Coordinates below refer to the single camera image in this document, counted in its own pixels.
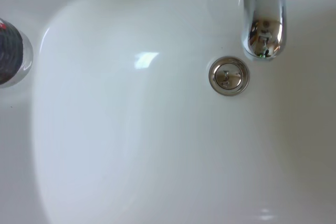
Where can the chrome faucet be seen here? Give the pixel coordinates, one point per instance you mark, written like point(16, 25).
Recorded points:
point(265, 11)

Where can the clear glass cup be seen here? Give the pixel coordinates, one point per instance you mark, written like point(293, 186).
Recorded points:
point(11, 53)

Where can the white ceramic sink basin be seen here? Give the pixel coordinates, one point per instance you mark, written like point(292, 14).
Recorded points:
point(131, 142)

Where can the chrome sink drain plug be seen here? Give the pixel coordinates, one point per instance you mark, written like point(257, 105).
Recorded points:
point(229, 75)

